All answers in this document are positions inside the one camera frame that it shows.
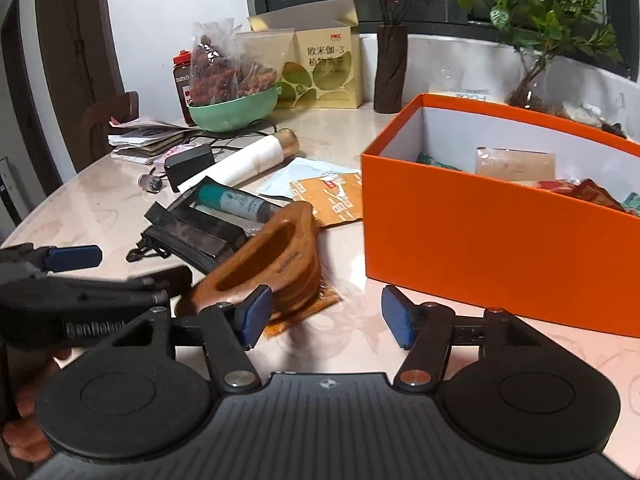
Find green printed packet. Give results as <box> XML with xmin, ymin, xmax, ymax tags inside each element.
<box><xmin>415</xmin><ymin>152</ymin><xmax>467</xmax><ymax>173</ymax></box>

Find dark bottle red lid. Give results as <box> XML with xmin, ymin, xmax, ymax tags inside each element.
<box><xmin>172</xmin><ymin>50</ymin><xmax>199</xmax><ymax>127</ymax></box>

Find beige marble desktop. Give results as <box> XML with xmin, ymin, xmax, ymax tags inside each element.
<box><xmin>0</xmin><ymin>101</ymin><xmax>640</xmax><ymax>467</ymax></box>

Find yellow green carton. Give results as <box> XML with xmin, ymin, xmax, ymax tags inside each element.
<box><xmin>248</xmin><ymin>0</ymin><xmax>364</xmax><ymax>110</ymax></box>

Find black power adapter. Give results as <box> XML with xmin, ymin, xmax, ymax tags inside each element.
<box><xmin>164</xmin><ymin>143</ymin><xmax>216</xmax><ymax>192</ymax></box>

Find green bowl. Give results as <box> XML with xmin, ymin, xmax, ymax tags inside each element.
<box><xmin>186</xmin><ymin>85</ymin><xmax>282</xmax><ymax>134</ymax></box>

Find clear bag of dried fruit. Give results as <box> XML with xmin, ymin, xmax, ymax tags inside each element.
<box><xmin>234</xmin><ymin>27</ymin><xmax>297</xmax><ymax>100</ymax></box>
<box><xmin>189</xmin><ymin>17</ymin><xmax>247</xmax><ymax>107</ymax></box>

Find brown wooden door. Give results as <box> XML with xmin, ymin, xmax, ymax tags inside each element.
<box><xmin>0</xmin><ymin>0</ymin><xmax>127</xmax><ymax>226</ymax></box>

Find tan paper packet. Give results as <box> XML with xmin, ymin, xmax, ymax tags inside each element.
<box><xmin>474</xmin><ymin>146</ymin><xmax>558</xmax><ymax>182</ymax></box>

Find brown wooden chair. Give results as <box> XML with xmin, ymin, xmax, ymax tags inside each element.
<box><xmin>80</xmin><ymin>91</ymin><xmax>141</xmax><ymax>174</ymax></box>

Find red brown snack packet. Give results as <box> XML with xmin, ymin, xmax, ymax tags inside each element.
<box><xmin>537</xmin><ymin>178</ymin><xmax>627</xmax><ymax>212</ymax></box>

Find green leafy plant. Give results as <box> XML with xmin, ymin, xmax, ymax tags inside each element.
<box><xmin>457</xmin><ymin>0</ymin><xmax>627</xmax><ymax>81</ymax></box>

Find pink packet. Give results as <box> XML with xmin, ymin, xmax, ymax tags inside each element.
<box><xmin>152</xmin><ymin>142</ymin><xmax>202</xmax><ymax>172</ymax></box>

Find white tube gold cap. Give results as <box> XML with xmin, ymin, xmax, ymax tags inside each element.
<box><xmin>177</xmin><ymin>128</ymin><xmax>300</xmax><ymax>194</ymax></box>

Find orange white sachet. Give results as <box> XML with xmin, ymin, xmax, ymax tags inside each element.
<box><xmin>289</xmin><ymin>171</ymin><xmax>364</xmax><ymax>229</ymax></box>

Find black zip pouch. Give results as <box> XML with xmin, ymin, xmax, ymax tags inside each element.
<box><xmin>126</xmin><ymin>201</ymin><xmax>249</xmax><ymax>274</ymax></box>

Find person's left hand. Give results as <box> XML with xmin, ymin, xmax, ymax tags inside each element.
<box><xmin>0</xmin><ymin>347</ymin><xmax>73</xmax><ymax>464</ymax></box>

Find green white tube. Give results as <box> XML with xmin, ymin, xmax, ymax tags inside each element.
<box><xmin>196</xmin><ymin>183</ymin><xmax>287</xmax><ymax>224</ymax></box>

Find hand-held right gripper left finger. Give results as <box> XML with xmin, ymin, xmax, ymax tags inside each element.
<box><xmin>107</xmin><ymin>284</ymin><xmax>274</xmax><ymax>395</ymax></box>

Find round glass vase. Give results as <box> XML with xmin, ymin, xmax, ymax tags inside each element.
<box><xmin>504</xmin><ymin>62</ymin><xmax>569</xmax><ymax>111</ymax></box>

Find black cable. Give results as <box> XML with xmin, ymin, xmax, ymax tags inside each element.
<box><xmin>207</xmin><ymin>118</ymin><xmax>282</xmax><ymax>154</ymax></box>

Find orange cardboard box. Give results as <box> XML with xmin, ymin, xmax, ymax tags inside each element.
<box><xmin>361</xmin><ymin>94</ymin><xmax>640</xmax><ymax>339</ymax></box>

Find brown wooden vase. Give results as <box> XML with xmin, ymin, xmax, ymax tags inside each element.
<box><xmin>373</xmin><ymin>23</ymin><xmax>409</xmax><ymax>115</ymax></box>

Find stack of papers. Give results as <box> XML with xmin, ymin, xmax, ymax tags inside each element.
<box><xmin>107</xmin><ymin>116</ymin><xmax>202</xmax><ymax>165</ymax></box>

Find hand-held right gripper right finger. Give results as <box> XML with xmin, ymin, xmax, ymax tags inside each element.
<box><xmin>381</xmin><ymin>285</ymin><xmax>551</xmax><ymax>395</ymax></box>

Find brown wooden dish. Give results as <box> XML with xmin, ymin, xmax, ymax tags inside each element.
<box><xmin>177</xmin><ymin>201</ymin><xmax>321</xmax><ymax>324</ymax></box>

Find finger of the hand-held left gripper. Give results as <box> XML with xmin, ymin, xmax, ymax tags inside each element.
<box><xmin>117</xmin><ymin>265</ymin><xmax>194</xmax><ymax>301</ymax></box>
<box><xmin>0</xmin><ymin>242</ymin><xmax>104</xmax><ymax>281</ymax></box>

